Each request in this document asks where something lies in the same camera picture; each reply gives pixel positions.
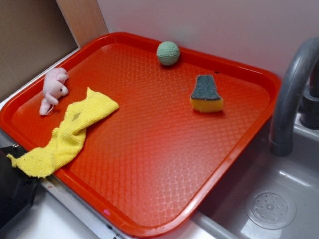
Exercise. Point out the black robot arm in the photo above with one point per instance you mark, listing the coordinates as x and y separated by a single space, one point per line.
17 190

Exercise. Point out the pink plush bunny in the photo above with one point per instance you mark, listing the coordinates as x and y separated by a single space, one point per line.
53 89

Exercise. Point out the red plastic tray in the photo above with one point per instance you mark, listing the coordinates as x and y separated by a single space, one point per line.
148 166

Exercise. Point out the yellow green scrub sponge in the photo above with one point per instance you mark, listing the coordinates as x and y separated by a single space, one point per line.
205 97

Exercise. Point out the green dimpled ball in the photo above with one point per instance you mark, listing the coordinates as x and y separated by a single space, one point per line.
168 53

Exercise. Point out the wooden board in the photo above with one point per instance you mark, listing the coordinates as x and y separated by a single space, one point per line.
84 20

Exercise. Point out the yellow knitted cloth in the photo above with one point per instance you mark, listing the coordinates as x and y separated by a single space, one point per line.
68 139

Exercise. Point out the grey toy sink basin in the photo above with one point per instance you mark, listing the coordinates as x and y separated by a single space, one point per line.
263 196

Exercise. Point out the grey toy faucet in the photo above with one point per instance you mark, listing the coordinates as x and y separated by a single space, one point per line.
299 90

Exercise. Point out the brown cardboard panel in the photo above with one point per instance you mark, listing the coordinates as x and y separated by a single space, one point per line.
33 36

